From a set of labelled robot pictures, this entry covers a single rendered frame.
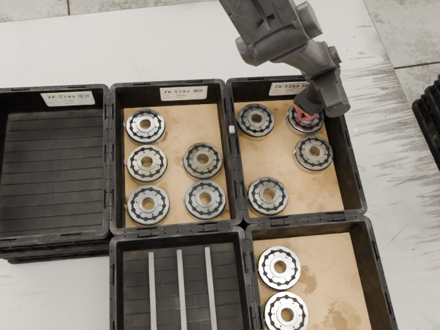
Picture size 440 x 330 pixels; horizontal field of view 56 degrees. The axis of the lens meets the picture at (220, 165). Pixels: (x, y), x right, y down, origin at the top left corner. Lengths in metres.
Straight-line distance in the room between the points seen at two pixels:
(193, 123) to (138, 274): 0.43
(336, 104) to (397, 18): 1.90
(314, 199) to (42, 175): 0.71
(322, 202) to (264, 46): 0.63
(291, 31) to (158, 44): 0.95
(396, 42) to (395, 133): 1.31
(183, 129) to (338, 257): 0.52
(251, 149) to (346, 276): 0.40
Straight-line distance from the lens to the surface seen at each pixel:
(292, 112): 1.19
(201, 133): 1.15
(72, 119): 1.21
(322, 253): 1.09
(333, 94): 0.97
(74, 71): 1.46
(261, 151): 1.14
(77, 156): 1.16
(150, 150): 1.10
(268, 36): 0.58
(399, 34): 2.76
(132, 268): 1.04
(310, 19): 0.58
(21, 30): 1.61
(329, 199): 1.14
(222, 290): 1.03
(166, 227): 0.95
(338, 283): 1.09
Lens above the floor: 1.85
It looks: 66 degrees down
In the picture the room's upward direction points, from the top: 10 degrees clockwise
